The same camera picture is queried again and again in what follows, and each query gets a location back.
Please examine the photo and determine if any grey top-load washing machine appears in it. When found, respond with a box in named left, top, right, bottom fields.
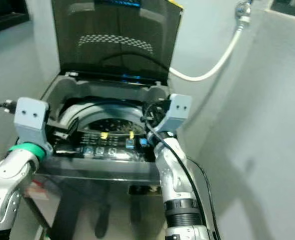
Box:
left=36, top=71, right=173, bottom=240

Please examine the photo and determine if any perforated steel washer drum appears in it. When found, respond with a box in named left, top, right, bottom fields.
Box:
left=58, top=102, right=151, bottom=138

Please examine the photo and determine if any dark tinted washer lid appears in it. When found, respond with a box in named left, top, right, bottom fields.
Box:
left=51, top=0, right=184, bottom=84

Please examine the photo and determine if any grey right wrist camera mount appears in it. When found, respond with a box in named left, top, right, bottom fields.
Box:
left=155, top=94, right=193, bottom=135

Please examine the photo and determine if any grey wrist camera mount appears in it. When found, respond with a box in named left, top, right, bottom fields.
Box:
left=14, top=97, right=53, bottom=151
left=155, top=94, right=193, bottom=135

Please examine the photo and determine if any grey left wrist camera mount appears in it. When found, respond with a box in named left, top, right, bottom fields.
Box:
left=14, top=97, right=53, bottom=151

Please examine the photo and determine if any white water inlet hose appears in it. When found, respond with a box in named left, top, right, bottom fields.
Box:
left=168, top=14, right=253, bottom=83

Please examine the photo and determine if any black window frame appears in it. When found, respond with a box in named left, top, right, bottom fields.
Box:
left=0, top=0, right=31, bottom=36

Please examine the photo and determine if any metal wall water tap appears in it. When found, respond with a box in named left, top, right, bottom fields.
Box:
left=235, top=0, right=254, bottom=18

